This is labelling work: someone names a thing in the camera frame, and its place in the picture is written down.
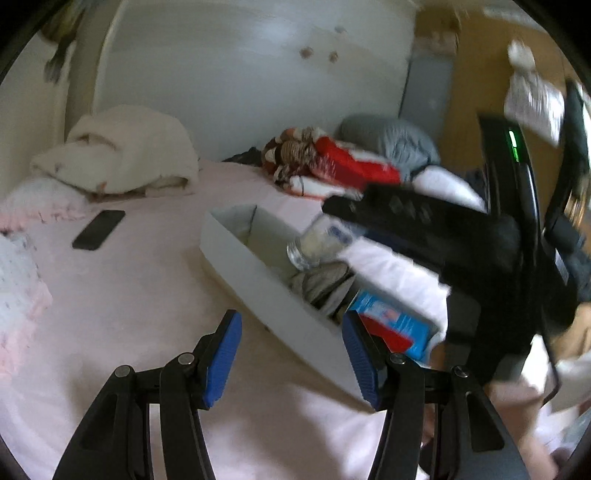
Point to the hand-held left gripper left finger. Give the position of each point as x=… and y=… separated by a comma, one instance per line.
x=224, y=360

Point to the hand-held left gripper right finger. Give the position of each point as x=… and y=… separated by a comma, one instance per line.
x=362, y=364

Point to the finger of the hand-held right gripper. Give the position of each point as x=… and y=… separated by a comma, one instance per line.
x=415, y=217

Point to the blue red packet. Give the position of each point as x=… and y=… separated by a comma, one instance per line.
x=397, y=323

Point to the white cardboard box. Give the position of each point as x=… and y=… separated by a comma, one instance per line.
x=249, y=277

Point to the white cloth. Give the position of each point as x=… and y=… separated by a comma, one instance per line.
x=443, y=184

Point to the grey cloth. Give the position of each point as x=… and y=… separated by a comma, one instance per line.
x=392, y=138

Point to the red patterned cloth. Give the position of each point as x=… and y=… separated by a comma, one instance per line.
x=341, y=161

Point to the brown wooden door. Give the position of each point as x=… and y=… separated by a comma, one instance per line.
x=475, y=83

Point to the white hanging paper sheet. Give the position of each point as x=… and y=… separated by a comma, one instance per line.
x=535, y=97

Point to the black smartphone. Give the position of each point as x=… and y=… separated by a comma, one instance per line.
x=98, y=230

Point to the black cloth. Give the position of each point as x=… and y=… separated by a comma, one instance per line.
x=244, y=157

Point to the floral pillow pink frill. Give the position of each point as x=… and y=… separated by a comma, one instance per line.
x=18, y=295
x=41, y=203

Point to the cream fleece blanket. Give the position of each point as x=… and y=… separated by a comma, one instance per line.
x=120, y=152

